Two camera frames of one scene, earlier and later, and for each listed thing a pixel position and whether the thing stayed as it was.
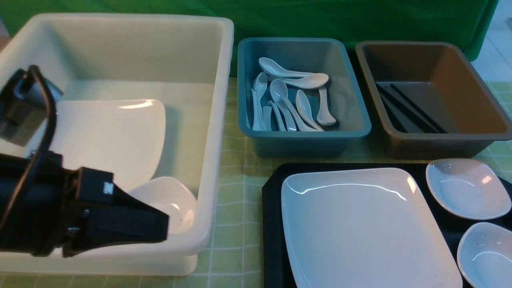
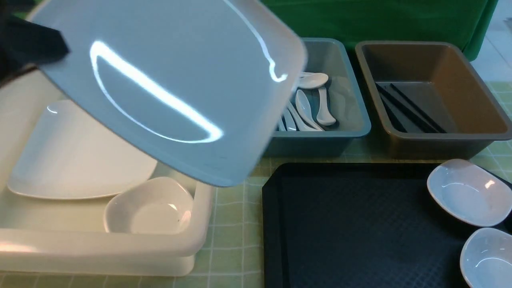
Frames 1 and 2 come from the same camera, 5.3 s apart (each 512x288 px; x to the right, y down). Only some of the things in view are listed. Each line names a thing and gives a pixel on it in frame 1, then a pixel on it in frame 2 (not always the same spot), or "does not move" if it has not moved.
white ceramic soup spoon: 301,125 does not move
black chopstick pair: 426,128 does not move
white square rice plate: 363,228 to 201,89
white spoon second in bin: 313,81 does not move
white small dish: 468,188 does not move
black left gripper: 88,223 to 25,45
